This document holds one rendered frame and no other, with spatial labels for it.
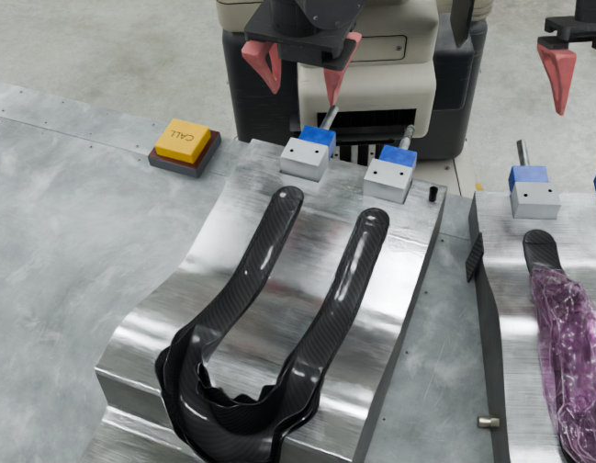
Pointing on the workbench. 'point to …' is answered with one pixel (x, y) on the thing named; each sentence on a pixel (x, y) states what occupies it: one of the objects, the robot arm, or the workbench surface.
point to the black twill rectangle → (474, 257)
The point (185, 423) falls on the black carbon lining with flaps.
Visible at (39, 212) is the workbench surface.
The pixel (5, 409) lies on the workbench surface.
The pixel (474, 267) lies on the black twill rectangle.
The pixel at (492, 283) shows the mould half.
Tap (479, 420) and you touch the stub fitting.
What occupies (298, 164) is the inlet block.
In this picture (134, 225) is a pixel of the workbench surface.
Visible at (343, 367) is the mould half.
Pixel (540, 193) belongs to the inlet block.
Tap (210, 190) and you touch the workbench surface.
